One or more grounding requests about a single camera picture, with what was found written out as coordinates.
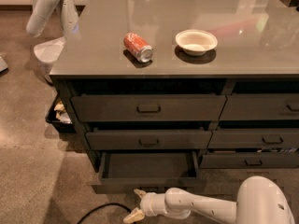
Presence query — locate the black bin with trash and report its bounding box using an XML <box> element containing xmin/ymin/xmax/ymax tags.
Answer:
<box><xmin>45</xmin><ymin>96</ymin><xmax>76</xmax><ymax>133</ymax></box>

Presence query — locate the white paper bowl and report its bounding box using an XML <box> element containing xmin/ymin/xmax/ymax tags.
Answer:
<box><xmin>176</xmin><ymin>29</ymin><xmax>218</xmax><ymax>56</ymax></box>

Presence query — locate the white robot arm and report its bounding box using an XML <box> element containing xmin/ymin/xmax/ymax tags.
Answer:
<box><xmin>123</xmin><ymin>176</ymin><xmax>295</xmax><ymax>224</ymax></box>

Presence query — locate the red soda can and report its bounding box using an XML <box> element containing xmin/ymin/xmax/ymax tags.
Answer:
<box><xmin>123</xmin><ymin>33</ymin><xmax>153</xmax><ymax>63</ymax></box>

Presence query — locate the black floor cable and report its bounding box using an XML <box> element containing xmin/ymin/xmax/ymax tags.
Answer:
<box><xmin>76</xmin><ymin>202</ymin><xmax>137</xmax><ymax>224</ymax></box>

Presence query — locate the dark grey drawer cabinet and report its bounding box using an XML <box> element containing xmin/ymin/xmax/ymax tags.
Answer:
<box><xmin>50</xmin><ymin>0</ymin><xmax>299</xmax><ymax>173</ymax></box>

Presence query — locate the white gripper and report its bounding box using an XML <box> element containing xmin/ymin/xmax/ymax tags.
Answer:
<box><xmin>123</xmin><ymin>189</ymin><xmax>166</xmax><ymax>224</ymax></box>

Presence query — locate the drawer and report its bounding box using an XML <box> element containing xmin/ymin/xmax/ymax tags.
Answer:
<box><xmin>92</xmin><ymin>151</ymin><xmax>206</xmax><ymax>194</ymax></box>
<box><xmin>199</xmin><ymin>152</ymin><xmax>299</xmax><ymax>169</ymax></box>
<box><xmin>86</xmin><ymin>129</ymin><xmax>212</xmax><ymax>150</ymax></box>
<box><xmin>71</xmin><ymin>94</ymin><xmax>226</xmax><ymax>121</ymax></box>
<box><xmin>208</xmin><ymin>128</ymin><xmax>299</xmax><ymax>149</ymax></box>
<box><xmin>220</xmin><ymin>93</ymin><xmax>299</xmax><ymax>120</ymax></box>

